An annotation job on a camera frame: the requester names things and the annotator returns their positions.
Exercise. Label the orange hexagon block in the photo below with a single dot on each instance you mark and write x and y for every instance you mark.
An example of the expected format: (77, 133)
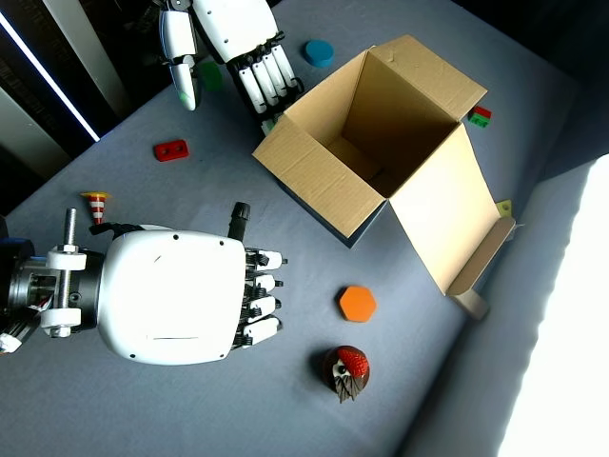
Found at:
(358, 304)

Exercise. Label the small green block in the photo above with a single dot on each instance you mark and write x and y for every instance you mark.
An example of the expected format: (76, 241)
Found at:
(268, 127)

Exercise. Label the white light strip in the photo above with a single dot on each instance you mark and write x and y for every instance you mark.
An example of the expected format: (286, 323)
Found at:
(47, 76)

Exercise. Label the blue round block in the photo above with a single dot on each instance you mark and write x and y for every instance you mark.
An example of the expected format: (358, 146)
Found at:
(319, 52)

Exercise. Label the small red brick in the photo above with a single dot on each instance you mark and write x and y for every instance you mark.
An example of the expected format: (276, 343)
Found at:
(482, 112)

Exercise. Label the grey table cloth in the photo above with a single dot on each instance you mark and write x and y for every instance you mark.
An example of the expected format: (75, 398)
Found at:
(238, 409)

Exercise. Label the striped toy traffic cone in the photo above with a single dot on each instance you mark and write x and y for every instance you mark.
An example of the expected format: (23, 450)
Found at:
(97, 207)

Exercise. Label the green square block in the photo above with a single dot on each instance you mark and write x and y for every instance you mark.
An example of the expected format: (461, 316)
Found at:
(210, 76)

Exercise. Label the yellow-green small block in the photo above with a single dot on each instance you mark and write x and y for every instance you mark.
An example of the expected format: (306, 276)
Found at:
(504, 208)

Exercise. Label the red block with two holes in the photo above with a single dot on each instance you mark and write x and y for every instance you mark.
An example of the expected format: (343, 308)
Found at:
(171, 151)

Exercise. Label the white upright post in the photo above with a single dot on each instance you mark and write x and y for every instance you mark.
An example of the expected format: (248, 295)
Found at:
(90, 52)

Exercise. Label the small green brick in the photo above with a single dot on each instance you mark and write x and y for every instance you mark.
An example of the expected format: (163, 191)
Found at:
(477, 122)

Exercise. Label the chocolate toy cake with strawberry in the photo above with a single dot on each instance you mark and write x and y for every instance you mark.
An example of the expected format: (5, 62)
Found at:
(349, 371)

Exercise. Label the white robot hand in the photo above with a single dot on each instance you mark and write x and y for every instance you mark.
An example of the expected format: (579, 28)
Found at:
(233, 24)
(171, 295)

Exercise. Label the open cardboard box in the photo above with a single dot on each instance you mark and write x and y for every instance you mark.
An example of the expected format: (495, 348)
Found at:
(428, 224)

